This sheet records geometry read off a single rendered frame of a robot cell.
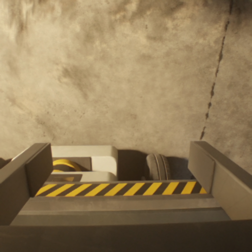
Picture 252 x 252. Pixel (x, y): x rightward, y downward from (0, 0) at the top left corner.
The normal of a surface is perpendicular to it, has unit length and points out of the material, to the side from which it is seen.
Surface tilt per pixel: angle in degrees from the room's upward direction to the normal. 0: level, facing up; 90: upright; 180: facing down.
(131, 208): 0
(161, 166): 62
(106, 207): 0
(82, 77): 0
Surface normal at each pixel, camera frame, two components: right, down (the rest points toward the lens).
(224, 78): 0.03, 0.25
